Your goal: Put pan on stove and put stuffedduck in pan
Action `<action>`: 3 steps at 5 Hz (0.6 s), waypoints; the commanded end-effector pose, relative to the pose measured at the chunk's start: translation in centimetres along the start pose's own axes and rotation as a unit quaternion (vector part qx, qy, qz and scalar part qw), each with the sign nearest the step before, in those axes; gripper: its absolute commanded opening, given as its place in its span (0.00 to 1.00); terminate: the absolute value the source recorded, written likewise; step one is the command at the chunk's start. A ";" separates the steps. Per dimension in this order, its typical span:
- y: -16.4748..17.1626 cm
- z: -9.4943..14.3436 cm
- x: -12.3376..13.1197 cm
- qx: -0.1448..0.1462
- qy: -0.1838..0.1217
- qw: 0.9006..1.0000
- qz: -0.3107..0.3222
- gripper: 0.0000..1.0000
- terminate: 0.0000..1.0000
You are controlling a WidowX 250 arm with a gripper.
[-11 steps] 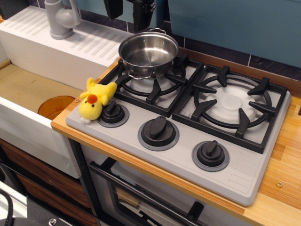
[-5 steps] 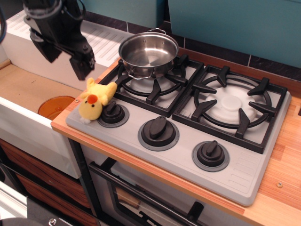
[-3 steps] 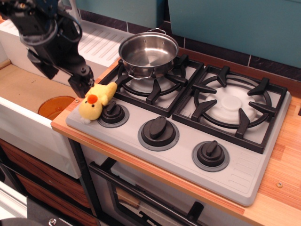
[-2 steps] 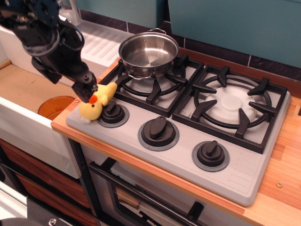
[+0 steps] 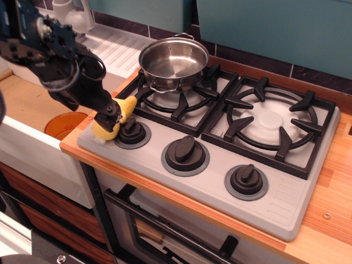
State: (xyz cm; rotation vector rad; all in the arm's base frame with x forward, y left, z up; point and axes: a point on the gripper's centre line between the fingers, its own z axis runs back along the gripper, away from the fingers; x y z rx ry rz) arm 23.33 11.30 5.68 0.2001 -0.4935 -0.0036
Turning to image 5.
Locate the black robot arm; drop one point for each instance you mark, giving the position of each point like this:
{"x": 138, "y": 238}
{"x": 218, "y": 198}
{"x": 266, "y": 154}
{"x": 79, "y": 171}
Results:
{"x": 68, "y": 70}

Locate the yellow stuffed duck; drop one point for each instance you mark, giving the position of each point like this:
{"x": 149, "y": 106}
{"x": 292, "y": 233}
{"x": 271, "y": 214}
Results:
{"x": 127, "y": 107}

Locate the grey toy faucet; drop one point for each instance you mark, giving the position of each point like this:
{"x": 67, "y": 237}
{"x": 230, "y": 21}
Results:
{"x": 81, "y": 21}

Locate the black right stove knob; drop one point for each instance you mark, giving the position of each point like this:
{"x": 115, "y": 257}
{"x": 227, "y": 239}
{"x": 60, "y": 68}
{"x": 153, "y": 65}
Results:
{"x": 246, "y": 182}

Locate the white toy sink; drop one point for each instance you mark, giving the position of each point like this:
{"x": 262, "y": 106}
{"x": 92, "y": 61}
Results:
{"x": 28, "y": 108}

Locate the black burner grate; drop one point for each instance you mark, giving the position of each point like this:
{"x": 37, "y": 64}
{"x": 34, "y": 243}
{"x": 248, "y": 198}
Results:
{"x": 284, "y": 129}
{"x": 185, "y": 111}

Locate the black middle stove knob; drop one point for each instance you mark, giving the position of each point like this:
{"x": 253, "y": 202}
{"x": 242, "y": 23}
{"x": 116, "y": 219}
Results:
{"x": 185, "y": 157}

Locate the oven door with black handle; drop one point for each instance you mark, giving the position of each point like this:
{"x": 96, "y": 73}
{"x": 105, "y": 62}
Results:
{"x": 122, "y": 200}

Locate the black right burner grate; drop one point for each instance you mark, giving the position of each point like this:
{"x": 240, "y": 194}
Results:
{"x": 284, "y": 129}

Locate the stainless steel pan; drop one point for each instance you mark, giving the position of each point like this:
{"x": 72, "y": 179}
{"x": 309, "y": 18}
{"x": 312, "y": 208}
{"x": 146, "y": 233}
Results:
{"x": 173, "y": 64}

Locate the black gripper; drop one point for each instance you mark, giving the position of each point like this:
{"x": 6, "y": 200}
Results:
{"x": 83, "y": 87}

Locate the black left burner grate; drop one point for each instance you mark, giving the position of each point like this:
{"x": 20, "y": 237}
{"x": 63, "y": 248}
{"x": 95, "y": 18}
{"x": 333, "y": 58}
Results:
{"x": 185, "y": 111}

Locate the black left stove knob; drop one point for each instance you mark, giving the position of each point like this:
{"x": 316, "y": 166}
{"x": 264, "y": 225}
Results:
{"x": 133, "y": 135}

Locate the wooden drawer cabinet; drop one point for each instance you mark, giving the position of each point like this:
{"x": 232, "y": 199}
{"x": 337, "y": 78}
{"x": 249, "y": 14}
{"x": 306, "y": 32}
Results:
{"x": 65, "y": 222}

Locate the grey toy stove top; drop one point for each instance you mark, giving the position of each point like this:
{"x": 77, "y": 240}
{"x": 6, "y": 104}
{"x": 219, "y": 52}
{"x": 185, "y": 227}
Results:
{"x": 280, "y": 212}

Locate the black stove knob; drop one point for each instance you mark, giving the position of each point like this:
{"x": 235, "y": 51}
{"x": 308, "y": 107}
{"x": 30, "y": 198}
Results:
{"x": 246, "y": 182}
{"x": 185, "y": 157}
{"x": 133, "y": 135}

